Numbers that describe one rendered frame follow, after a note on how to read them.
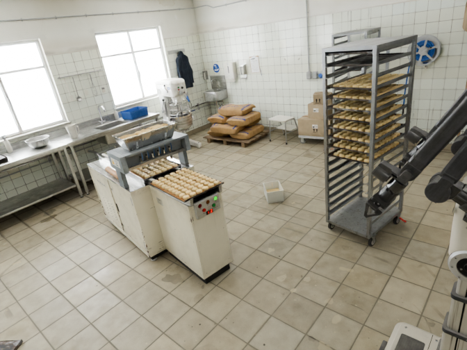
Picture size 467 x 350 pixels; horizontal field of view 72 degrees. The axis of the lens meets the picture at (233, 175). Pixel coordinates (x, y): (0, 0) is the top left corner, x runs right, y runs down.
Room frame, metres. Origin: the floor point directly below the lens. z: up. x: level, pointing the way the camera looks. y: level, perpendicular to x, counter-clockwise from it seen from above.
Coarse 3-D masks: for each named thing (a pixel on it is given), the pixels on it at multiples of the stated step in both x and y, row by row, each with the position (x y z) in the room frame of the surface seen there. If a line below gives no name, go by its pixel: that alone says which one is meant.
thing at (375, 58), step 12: (372, 60) 2.47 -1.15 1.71; (372, 72) 2.46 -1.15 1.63; (372, 84) 2.46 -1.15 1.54; (372, 96) 2.46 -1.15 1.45; (372, 108) 2.45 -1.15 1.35; (372, 120) 2.45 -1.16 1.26; (372, 132) 2.45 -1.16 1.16; (372, 144) 2.44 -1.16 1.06; (372, 156) 2.45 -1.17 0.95; (372, 168) 2.45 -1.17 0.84; (372, 180) 2.46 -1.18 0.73
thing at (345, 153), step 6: (390, 144) 2.86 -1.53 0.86; (396, 144) 2.83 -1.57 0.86; (342, 150) 2.85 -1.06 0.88; (384, 150) 2.70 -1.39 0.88; (342, 156) 2.73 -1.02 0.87; (348, 156) 2.68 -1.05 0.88; (354, 156) 2.66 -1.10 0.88; (360, 156) 2.67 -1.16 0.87; (366, 156) 2.62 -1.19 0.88; (378, 156) 2.63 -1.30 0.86
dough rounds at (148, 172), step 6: (156, 162) 3.16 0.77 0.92; (162, 162) 3.14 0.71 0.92; (168, 162) 3.11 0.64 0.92; (138, 168) 3.08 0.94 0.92; (150, 168) 3.03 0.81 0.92; (156, 168) 3.03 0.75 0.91; (162, 168) 2.98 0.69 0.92; (168, 168) 2.97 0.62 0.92; (138, 174) 2.95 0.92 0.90; (144, 174) 2.88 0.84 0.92; (150, 174) 2.87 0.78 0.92
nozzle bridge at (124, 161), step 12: (156, 144) 2.94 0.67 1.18; (168, 144) 3.09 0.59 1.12; (180, 144) 3.16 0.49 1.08; (108, 156) 2.94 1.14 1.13; (120, 156) 2.74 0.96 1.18; (132, 156) 2.86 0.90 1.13; (144, 156) 2.92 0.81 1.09; (156, 156) 2.99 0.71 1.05; (168, 156) 3.02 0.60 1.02; (180, 156) 3.26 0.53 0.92; (120, 168) 2.75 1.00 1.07; (132, 168) 2.79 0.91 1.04; (120, 180) 2.83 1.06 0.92
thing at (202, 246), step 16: (160, 192) 2.64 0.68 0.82; (208, 192) 2.45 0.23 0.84; (160, 208) 2.71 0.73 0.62; (176, 208) 2.44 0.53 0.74; (192, 208) 2.29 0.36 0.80; (160, 224) 2.80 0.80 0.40; (176, 224) 2.50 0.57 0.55; (192, 224) 2.27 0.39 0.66; (208, 224) 2.36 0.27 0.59; (224, 224) 2.46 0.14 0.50; (176, 240) 2.57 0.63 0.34; (192, 240) 2.30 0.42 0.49; (208, 240) 2.34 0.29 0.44; (224, 240) 2.44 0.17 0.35; (176, 256) 2.65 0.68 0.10; (192, 256) 2.36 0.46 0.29; (208, 256) 2.32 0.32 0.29; (224, 256) 2.42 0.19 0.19; (192, 272) 2.49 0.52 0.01; (208, 272) 2.30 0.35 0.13
